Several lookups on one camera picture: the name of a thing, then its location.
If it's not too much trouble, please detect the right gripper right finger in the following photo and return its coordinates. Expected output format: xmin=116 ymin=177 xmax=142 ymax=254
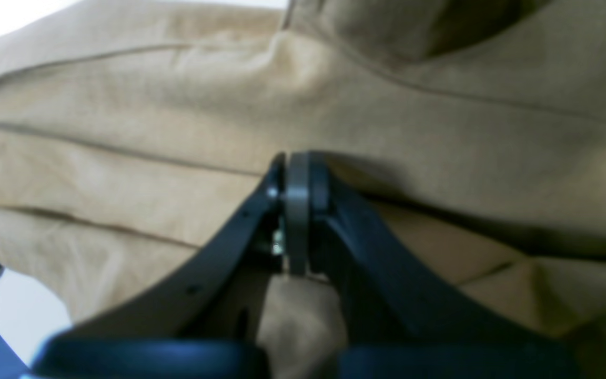
xmin=308 ymin=153 xmax=580 ymax=378

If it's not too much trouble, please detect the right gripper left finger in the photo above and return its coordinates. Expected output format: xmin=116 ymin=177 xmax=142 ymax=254
xmin=29 ymin=153 xmax=286 ymax=378

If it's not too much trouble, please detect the brown t-shirt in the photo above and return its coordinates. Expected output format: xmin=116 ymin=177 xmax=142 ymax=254
xmin=0 ymin=1 xmax=606 ymax=378

